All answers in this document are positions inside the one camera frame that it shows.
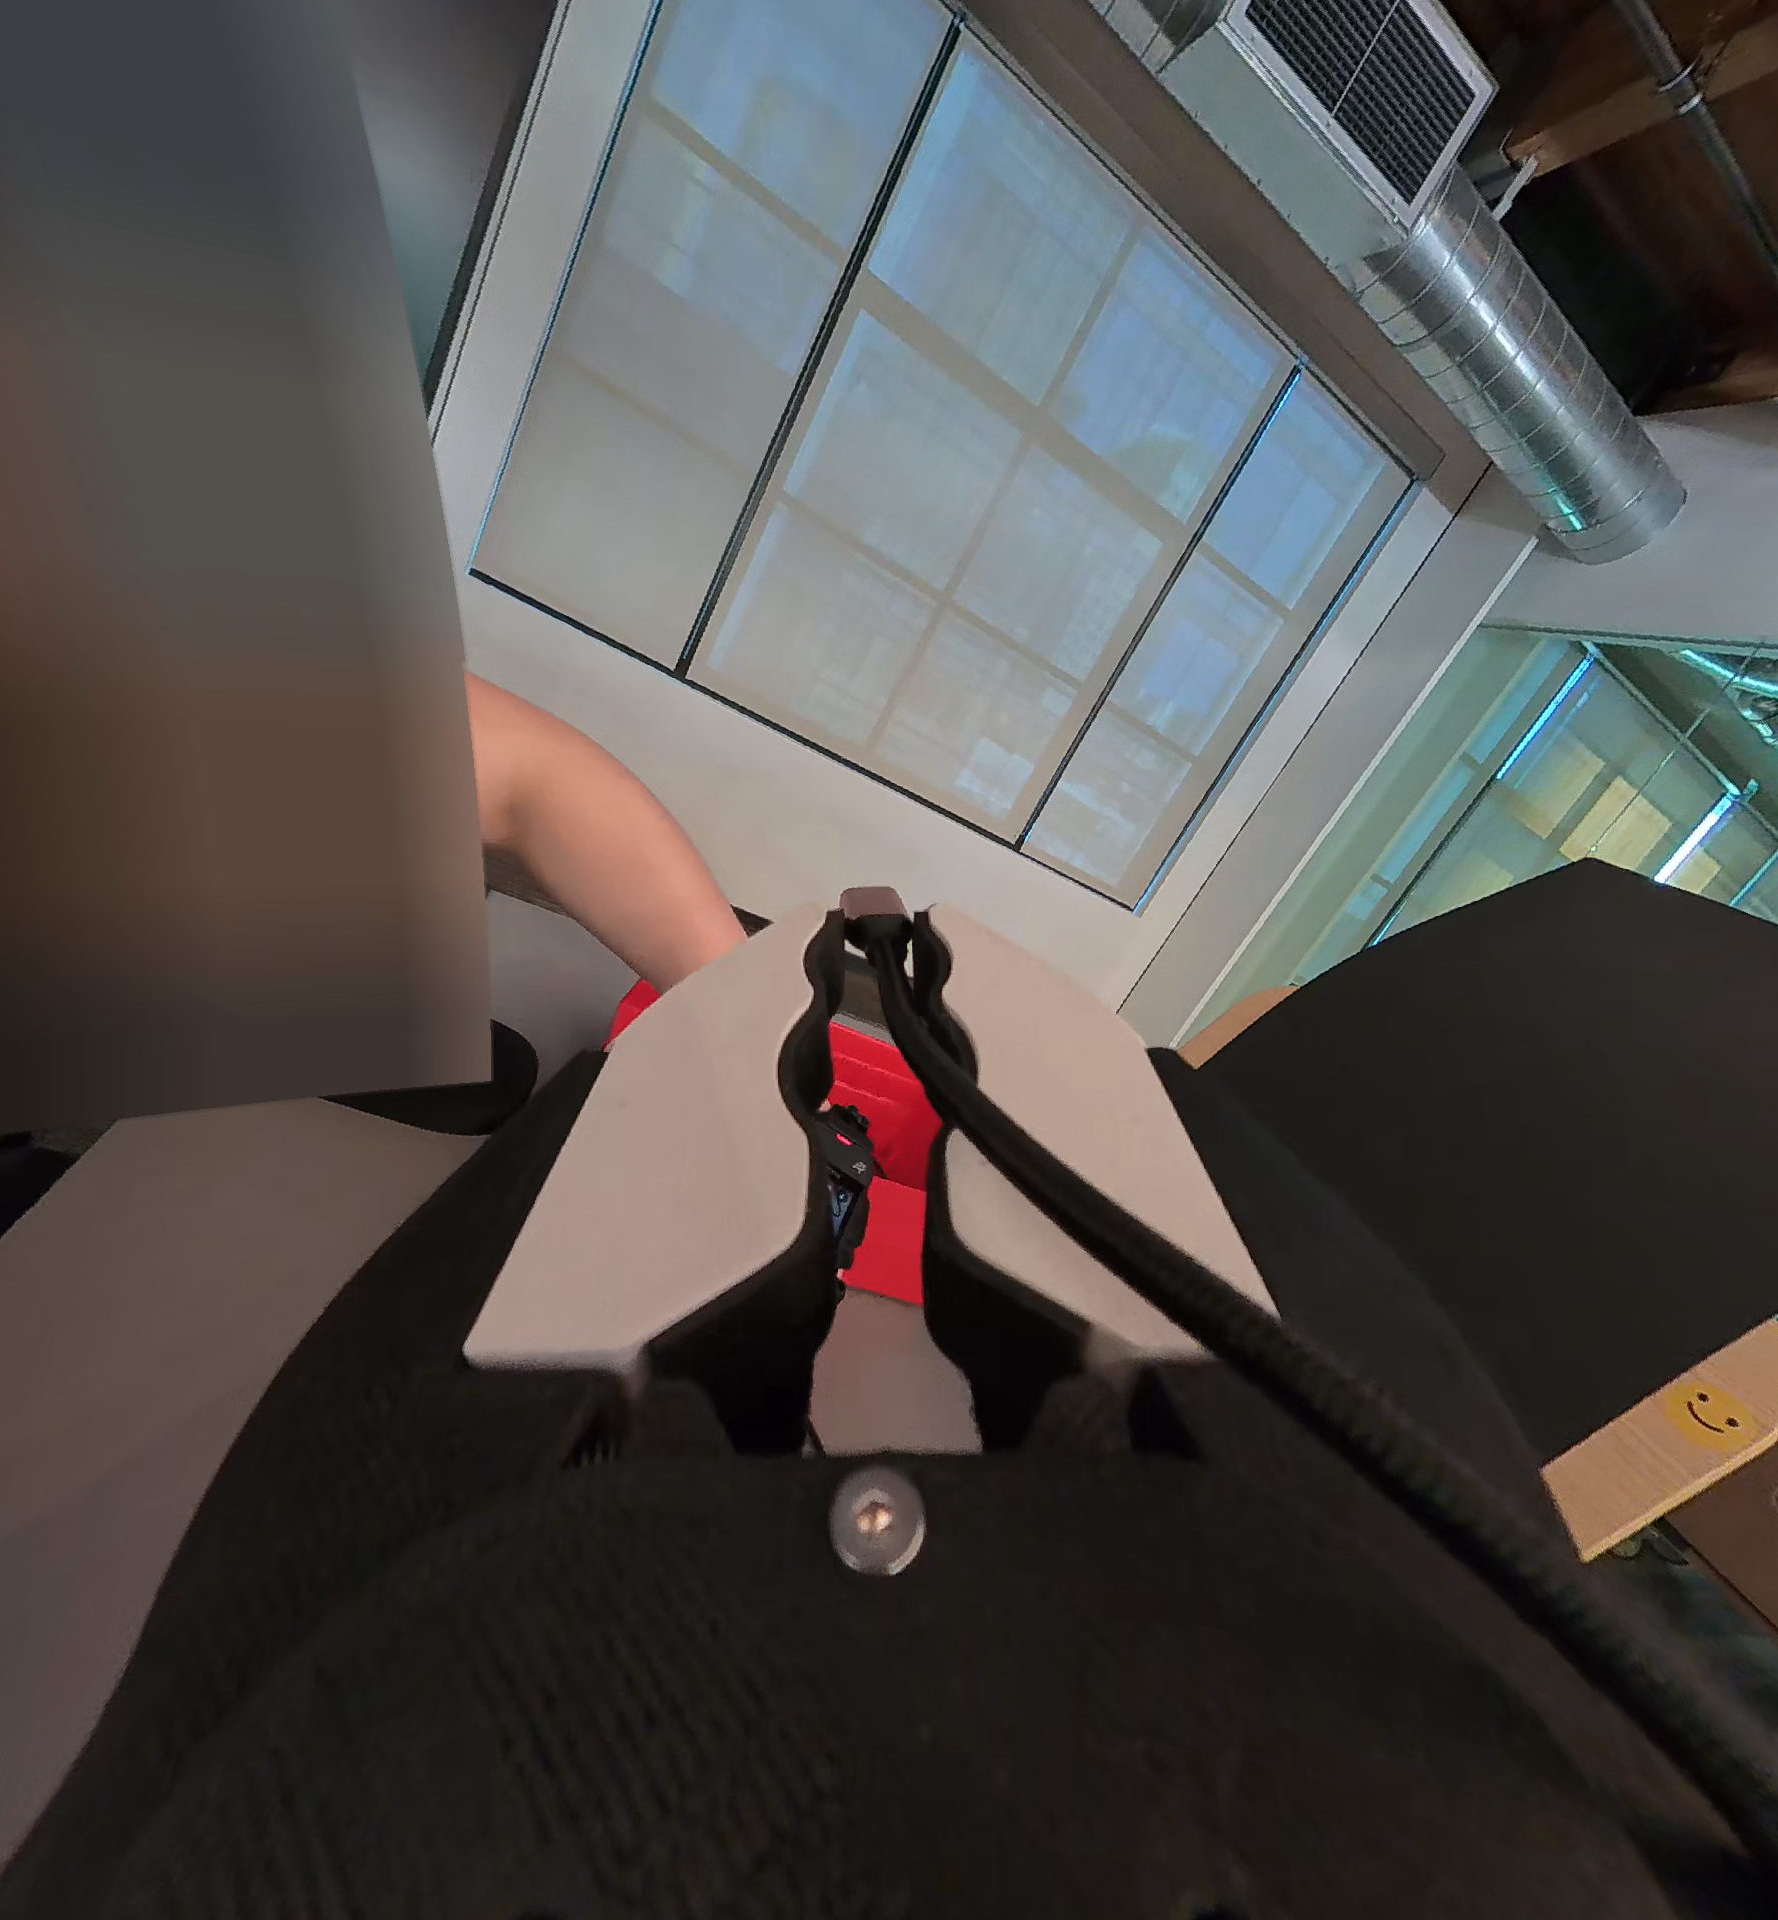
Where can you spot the person's left forearm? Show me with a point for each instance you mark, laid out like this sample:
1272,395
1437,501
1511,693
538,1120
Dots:
590,837

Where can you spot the brown cardboard panel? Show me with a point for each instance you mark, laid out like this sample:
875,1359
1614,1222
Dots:
1776,1547

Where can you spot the grey air vent box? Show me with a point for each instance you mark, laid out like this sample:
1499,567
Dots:
1310,120

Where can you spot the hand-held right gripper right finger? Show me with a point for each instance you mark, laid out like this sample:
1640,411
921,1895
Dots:
1068,1094

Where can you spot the window with white blind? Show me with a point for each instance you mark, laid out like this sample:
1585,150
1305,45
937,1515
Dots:
904,453

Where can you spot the black wooden backdrop board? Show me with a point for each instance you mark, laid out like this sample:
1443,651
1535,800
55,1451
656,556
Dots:
1505,1126

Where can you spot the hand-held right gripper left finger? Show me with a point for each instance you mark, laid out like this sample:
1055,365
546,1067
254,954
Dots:
647,1183

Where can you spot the black oval pad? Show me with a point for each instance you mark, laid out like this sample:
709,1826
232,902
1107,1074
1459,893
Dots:
506,1079

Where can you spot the silver ventilation duct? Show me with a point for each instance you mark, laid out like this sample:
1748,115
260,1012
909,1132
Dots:
1550,391

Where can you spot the red plastic bin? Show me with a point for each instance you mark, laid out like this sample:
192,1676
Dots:
889,1228

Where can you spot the yellow smiley sticker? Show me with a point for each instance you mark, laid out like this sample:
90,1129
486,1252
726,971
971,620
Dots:
1706,1413

